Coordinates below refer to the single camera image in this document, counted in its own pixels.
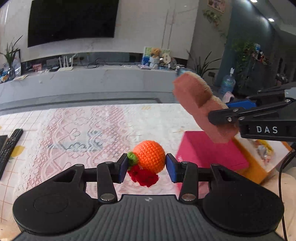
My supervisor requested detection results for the pink scouring sponge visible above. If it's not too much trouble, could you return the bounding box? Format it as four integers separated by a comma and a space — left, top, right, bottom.
173, 71, 238, 143

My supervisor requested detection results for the orange crochet ball toy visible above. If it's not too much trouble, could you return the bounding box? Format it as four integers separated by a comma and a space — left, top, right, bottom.
127, 140, 166, 188

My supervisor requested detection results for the pink space heater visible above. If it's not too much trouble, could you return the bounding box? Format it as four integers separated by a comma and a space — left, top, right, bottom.
222, 91, 235, 103

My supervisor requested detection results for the pink box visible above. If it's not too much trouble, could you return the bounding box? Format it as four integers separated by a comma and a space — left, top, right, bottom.
176, 131, 249, 171

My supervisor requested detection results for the blue water jug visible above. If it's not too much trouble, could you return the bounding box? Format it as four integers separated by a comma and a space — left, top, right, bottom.
219, 68, 236, 95

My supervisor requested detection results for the dark cabinet with plants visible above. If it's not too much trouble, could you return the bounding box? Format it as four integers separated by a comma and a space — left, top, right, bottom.
232, 39, 275, 96

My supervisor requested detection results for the orange rimmed white box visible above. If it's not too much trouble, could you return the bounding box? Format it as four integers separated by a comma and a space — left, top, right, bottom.
232, 134, 292, 184

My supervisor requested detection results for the long leaf potted plant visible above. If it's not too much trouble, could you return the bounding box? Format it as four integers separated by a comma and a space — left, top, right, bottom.
187, 50, 222, 78

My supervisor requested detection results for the white lace tablecloth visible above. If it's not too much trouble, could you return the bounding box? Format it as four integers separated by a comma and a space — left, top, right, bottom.
1, 103, 199, 240

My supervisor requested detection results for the blue-grey trash bin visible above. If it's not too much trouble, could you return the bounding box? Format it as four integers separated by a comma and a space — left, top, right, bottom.
177, 67, 192, 76

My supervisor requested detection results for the teddy bear gift box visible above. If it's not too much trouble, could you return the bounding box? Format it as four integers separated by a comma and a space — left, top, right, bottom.
140, 47, 177, 70

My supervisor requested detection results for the black remote control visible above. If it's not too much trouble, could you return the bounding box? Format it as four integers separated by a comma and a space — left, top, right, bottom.
0, 128, 23, 179

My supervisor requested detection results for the white wifi router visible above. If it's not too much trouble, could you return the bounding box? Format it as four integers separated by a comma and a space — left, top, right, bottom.
57, 55, 75, 72

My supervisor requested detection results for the small left potted plant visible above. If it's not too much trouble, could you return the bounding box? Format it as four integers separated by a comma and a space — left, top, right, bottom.
1, 36, 23, 80

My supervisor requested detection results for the black cable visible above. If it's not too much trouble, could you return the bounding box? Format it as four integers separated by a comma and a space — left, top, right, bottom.
278, 150, 296, 241

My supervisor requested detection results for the black wall television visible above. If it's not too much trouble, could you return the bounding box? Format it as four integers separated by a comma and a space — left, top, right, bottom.
28, 0, 119, 47

